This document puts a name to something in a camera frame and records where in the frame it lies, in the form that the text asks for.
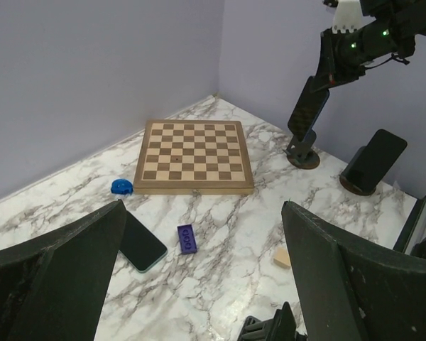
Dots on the wooden chessboard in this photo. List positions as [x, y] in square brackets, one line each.
[184, 157]

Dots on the aluminium extrusion rail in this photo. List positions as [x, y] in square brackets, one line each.
[414, 229]

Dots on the purple lego brick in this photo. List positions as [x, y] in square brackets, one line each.
[188, 244]

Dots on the far right round stand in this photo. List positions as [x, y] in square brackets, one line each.
[300, 153]

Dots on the round stand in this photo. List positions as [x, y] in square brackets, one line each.
[357, 176]
[300, 153]

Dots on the black phone blue edge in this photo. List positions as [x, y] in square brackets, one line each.
[140, 246]

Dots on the near right round stand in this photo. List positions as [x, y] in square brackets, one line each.
[357, 176]

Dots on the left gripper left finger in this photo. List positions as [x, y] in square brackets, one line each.
[53, 287]

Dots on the light wooden cube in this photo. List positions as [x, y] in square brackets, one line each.
[281, 258]

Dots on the blue plastic cap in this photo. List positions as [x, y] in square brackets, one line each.
[122, 187]

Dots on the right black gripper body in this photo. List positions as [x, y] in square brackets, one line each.
[344, 57]

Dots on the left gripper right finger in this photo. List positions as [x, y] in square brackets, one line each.
[350, 288]

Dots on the black folding phone stand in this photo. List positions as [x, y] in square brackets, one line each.
[281, 327]

